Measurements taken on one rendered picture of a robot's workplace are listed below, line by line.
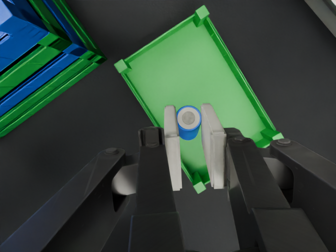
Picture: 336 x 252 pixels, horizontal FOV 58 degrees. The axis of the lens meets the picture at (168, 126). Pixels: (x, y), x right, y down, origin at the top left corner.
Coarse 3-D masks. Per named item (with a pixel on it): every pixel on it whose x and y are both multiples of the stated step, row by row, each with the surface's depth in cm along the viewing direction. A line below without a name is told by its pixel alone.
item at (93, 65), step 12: (60, 0) 57; (72, 12) 61; (96, 48) 59; (96, 60) 59; (84, 72) 61; (60, 84) 65; (72, 84) 64; (48, 96) 60; (36, 108) 63; (12, 120) 60; (24, 120) 66; (0, 132) 61
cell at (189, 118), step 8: (176, 112) 21; (184, 112) 21; (192, 112) 21; (184, 120) 21; (192, 120) 21; (200, 120) 21; (184, 128) 21; (192, 128) 21; (184, 136) 24; (192, 136) 25
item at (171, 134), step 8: (168, 112) 19; (168, 120) 17; (176, 120) 17; (168, 128) 16; (176, 128) 16; (168, 136) 15; (176, 136) 15; (168, 144) 15; (176, 144) 15; (168, 152) 15; (176, 152) 15; (168, 160) 15; (176, 160) 15; (176, 168) 15; (176, 176) 15; (176, 184) 15
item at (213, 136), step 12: (204, 108) 19; (204, 120) 18; (216, 120) 17; (204, 132) 18; (216, 132) 15; (204, 144) 19; (216, 144) 15; (216, 156) 15; (216, 168) 15; (216, 180) 15
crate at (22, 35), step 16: (0, 0) 25; (16, 0) 28; (0, 16) 25; (16, 16) 25; (32, 16) 30; (0, 32) 32; (16, 32) 28; (32, 32) 30; (48, 32) 32; (0, 48) 28; (16, 48) 31; (0, 64) 32
